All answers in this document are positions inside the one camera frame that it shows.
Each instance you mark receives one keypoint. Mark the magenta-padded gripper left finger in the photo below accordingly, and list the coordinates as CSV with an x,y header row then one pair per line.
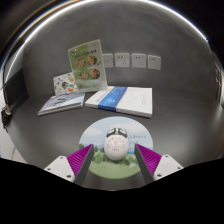
x,y
61,166

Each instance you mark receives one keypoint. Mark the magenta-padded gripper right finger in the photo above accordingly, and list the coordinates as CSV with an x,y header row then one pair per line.
x,y
165,166

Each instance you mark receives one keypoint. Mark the white panda computer mouse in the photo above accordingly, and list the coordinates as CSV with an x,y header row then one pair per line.
x,y
116,146

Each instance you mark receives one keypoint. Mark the round landscape print mouse pad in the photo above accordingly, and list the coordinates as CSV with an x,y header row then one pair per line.
x,y
96,128

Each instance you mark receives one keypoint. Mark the grey blue flat book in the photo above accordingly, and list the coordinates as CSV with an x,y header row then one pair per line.
x,y
63,103

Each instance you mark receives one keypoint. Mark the white book with blue band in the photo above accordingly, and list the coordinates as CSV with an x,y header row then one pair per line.
x,y
133,100

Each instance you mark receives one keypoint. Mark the white card with colourful stickers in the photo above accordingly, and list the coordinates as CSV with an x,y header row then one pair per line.
x,y
65,83

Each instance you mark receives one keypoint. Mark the black flat panel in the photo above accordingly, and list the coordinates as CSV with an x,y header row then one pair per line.
x,y
16,88

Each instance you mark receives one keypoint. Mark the green upright food poster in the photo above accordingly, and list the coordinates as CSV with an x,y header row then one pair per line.
x,y
87,66

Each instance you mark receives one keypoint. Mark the white wall socket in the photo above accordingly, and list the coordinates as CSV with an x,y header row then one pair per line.
x,y
122,60
138,60
108,61
154,62

